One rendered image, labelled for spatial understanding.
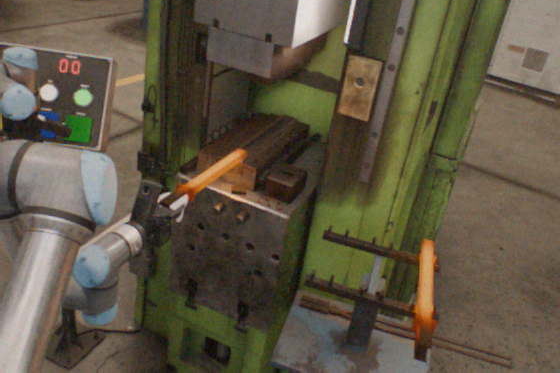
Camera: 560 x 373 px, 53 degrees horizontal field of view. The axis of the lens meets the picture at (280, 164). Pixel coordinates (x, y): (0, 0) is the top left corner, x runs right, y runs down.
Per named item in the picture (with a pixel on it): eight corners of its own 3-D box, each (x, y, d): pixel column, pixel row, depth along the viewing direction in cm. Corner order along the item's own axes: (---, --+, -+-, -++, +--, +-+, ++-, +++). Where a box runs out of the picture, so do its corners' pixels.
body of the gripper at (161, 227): (148, 226, 140) (116, 249, 130) (150, 197, 136) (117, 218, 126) (174, 237, 138) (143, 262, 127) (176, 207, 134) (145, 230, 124)
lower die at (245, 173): (253, 191, 167) (256, 166, 163) (195, 170, 173) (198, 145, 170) (306, 144, 202) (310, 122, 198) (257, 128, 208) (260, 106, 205)
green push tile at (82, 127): (89, 143, 165) (92, 118, 166) (63, 139, 165) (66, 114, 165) (90, 143, 167) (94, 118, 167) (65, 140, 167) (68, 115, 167)
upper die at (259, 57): (269, 78, 151) (274, 44, 147) (205, 59, 157) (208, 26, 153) (324, 48, 186) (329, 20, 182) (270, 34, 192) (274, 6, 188)
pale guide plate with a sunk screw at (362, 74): (367, 122, 157) (381, 63, 149) (337, 112, 160) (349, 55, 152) (369, 119, 159) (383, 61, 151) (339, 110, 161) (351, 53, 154)
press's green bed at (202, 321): (248, 431, 200) (266, 334, 178) (161, 385, 212) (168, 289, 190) (307, 335, 246) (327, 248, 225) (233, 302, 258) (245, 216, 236)
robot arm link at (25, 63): (-8, 48, 135) (26, 44, 141) (-4, 91, 140) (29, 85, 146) (10, 58, 131) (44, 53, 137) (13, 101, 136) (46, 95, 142)
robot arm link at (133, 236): (104, 226, 122) (134, 239, 120) (118, 217, 126) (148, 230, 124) (103, 254, 126) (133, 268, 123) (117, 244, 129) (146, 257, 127)
